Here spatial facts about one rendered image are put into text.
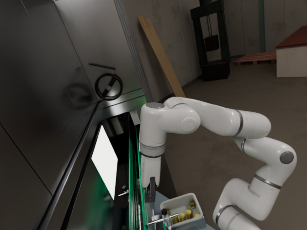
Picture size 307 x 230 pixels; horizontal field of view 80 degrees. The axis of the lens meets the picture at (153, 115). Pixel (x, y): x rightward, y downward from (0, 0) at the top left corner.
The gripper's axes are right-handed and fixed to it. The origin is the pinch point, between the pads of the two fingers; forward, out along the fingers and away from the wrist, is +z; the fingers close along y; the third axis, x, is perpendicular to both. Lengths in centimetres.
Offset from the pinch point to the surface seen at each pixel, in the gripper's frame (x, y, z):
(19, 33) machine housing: -49, -38, -43
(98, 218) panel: -19.0, -14.4, 29.3
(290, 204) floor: 144, -66, 90
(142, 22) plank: 21, -410, -79
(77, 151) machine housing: -29.9, -30.6, 5.3
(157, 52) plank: 56, -393, -18
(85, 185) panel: -24.5, -18.5, 14.3
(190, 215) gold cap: 29, -27, 47
